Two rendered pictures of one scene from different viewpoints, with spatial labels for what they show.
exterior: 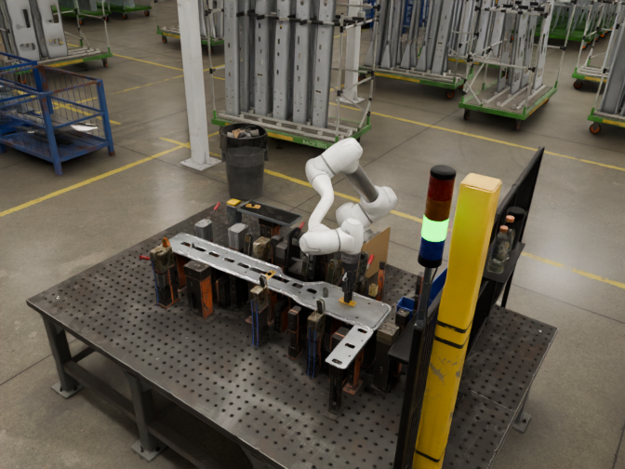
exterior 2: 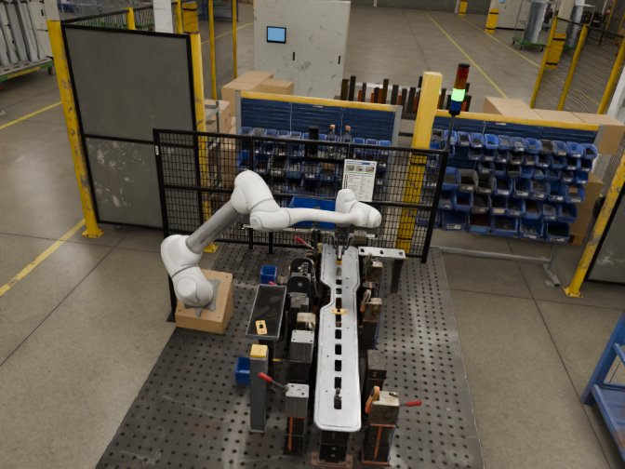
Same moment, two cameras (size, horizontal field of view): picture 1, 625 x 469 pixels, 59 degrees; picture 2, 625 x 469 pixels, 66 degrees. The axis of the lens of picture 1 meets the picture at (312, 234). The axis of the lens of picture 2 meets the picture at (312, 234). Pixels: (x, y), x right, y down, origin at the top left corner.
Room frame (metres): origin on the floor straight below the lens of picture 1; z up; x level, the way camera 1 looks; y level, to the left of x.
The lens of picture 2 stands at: (3.51, 1.83, 2.53)
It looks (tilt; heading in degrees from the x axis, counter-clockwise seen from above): 30 degrees down; 241
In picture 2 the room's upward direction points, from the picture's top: 4 degrees clockwise
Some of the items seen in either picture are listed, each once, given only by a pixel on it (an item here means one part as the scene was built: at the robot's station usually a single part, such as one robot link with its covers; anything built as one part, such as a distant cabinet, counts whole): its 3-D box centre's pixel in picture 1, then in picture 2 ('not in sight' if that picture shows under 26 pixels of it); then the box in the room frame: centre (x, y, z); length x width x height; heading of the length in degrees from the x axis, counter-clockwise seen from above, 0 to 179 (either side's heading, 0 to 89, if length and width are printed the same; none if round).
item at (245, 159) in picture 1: (245, 162); not in sight; (5.47, 0.74, 0.36); 0.54 x 0.50 x 0.73; 145
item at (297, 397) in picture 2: (206, 248); (295, 421); (2.86, 0.65, 0.88); 0.11 x 0.10 x 0.36; 150
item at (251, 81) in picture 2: not in sight; (262, 117); (0.88, -4.60, 0.52); 1.20 x 0.80 x 1.05; 52
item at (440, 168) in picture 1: (430, 260); (454, 112); (1.36, -0.34, 1.79); 0.07 x 0.07 x 0.57
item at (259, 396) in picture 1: (287, 315); (315, 350); (2.48, 0.13, 0.68); 2.56 x 1.61 x 0.04; 55
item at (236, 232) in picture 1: (239, 258); (299, 369); (2.73, 0.42, 0.90); 0.13 x 0.10 x 0.41; 150
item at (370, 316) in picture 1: (265, 274); (339, 314); (2.43, 0.24, 1.00); 1.38 x 0.22 x 0.02; 60
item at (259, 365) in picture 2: (235, 235); (259, 392); (2.96, 0.48, 0.92); 0.08 x 0.08 x 0.44; 60
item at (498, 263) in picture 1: (498, 249); (346, 141); (1.86, -0.74, 1.53); 0.06 x 0.06 x 0.20
